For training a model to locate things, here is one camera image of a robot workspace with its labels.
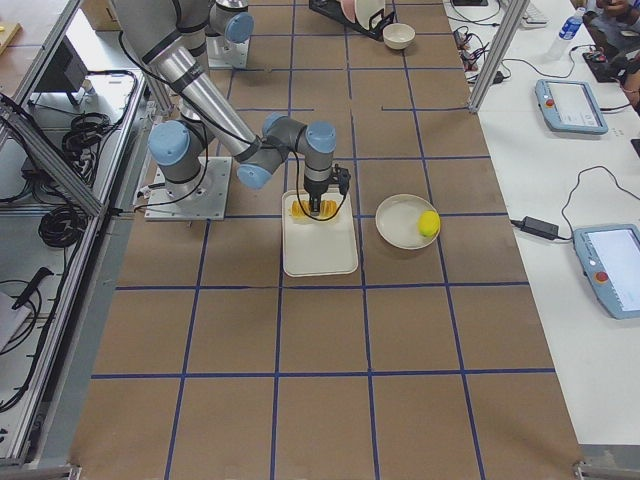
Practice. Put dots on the white rectangular tray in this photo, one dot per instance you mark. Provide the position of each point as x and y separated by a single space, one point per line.
312 248

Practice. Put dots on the yellow lemon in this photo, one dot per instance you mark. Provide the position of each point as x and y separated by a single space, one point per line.
429 223

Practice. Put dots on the aluminium frame post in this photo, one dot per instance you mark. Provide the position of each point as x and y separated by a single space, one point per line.
498 48

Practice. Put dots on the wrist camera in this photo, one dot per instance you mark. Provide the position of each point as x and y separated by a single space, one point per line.
341 178

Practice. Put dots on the black power adapter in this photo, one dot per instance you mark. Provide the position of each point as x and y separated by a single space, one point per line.
539 228

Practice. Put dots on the cream plate with lemon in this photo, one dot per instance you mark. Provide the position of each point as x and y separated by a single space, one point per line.
396 221

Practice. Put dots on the teach pendant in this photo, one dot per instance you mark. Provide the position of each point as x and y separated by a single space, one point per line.
609 257
569 107

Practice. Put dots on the black dish rack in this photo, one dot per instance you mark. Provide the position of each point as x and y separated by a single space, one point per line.
332 10

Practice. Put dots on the black monitor on side bench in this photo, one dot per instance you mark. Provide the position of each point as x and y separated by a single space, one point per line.
65 73

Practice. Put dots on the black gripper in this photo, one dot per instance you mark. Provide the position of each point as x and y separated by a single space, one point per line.
315 193

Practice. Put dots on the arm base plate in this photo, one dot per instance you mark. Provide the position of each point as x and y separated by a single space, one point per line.
227 52
203 198

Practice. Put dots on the far teach pendant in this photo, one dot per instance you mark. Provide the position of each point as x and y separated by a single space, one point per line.
569 107

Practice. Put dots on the orange striped bread roll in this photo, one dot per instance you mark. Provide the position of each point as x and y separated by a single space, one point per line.
301 212

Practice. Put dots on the cream plate in rack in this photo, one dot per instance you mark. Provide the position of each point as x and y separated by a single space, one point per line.
369 13

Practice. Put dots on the near teach pendant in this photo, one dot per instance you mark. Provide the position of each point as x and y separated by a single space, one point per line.
609 257

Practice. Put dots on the cream bowl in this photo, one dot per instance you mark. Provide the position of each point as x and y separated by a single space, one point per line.
398 36

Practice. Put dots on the plastic water bottle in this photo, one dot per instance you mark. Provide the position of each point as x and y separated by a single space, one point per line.
566 34

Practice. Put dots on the pink plate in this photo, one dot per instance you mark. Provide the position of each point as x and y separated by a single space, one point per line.
348 10

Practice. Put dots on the cardboard box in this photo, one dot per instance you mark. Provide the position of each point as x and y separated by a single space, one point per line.
100 15

